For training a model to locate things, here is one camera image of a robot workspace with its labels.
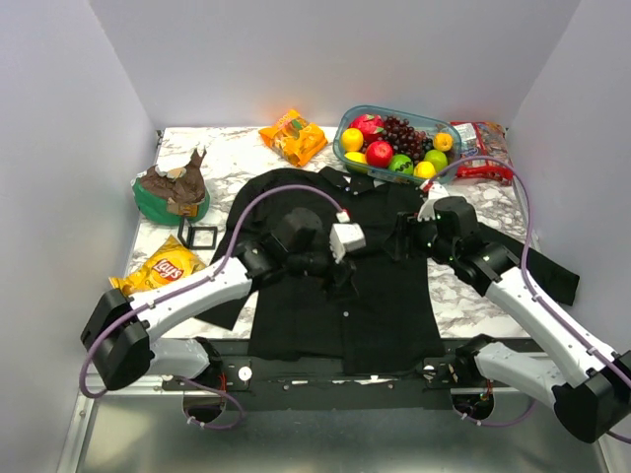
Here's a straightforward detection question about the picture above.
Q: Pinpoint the black button-up shirt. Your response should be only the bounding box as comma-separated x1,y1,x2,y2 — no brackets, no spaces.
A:
196,166,581,374

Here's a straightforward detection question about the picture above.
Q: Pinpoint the red apple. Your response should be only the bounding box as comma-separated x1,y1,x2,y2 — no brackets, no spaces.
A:
365,141,393,169

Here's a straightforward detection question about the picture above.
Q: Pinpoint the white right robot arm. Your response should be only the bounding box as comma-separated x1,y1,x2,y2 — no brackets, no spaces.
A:
386,196,630,443

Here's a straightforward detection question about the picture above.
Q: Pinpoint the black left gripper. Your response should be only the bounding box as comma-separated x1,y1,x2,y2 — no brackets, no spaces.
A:
285,236,359,304

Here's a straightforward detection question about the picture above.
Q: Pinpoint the yellow lemon left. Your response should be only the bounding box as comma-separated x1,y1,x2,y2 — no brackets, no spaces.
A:
339,127,364,152

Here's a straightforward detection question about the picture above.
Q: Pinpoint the dark red grape bunch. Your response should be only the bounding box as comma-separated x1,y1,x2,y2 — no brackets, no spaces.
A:
381,115,434,164

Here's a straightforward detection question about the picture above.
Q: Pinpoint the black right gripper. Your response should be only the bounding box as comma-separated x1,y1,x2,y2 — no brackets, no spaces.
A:
381,210,458,262

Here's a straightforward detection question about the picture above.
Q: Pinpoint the orange snack packet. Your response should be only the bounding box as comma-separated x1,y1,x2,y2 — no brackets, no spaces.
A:
258,109,327,168

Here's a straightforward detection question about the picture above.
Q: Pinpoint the black brooch display case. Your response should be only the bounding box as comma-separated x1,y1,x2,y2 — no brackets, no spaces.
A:
177,217,218,251

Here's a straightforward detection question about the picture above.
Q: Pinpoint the yellow Lays chips bag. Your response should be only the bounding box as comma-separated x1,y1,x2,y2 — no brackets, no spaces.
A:
108,236,206,296

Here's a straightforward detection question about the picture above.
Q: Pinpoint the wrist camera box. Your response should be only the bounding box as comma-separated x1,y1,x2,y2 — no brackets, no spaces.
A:
417,180,450,222
329,223,366,264

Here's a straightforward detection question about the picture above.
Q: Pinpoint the red dragon fruit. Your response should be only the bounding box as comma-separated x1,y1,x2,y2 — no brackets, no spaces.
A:
349,113,385,144

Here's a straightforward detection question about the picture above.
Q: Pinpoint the small yellow lemon front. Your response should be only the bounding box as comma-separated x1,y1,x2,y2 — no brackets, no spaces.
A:
344,152,367,165

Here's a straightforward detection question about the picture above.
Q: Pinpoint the yellow-orange peach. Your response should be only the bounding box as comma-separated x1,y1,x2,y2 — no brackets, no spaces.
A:
433,132,454,153

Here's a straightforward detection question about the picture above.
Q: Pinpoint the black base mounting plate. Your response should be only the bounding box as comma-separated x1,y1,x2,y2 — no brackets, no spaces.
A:
101,337,543,412

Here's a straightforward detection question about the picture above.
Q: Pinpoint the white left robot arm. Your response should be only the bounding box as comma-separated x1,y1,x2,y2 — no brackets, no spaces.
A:
80,208,366,391

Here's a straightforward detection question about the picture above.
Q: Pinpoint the red candy bag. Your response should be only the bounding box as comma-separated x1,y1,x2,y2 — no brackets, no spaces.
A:
451,121,513,185

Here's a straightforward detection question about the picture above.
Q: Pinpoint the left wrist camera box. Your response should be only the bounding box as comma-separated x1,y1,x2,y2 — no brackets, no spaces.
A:
329,223,366,264

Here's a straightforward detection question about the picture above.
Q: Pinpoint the aluminium rail frame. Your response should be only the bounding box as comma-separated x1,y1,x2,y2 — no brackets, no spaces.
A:
61,372,624,472

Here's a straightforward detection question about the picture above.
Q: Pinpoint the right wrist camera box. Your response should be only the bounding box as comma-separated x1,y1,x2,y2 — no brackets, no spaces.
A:
417,180,450,222

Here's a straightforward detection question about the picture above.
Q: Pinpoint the yellow lemon front right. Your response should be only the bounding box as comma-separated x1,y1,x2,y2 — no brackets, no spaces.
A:
413,161,437,179

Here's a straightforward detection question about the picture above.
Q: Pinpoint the green brown crumpled bag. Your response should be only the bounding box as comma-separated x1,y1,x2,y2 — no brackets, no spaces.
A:
131,148,210,227

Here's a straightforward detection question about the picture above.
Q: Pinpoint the teal plastic fruit container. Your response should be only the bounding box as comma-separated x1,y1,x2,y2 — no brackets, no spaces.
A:
332,104,461,183

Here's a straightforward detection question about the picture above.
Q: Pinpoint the green apple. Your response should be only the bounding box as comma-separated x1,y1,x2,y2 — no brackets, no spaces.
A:
424,149,449,172

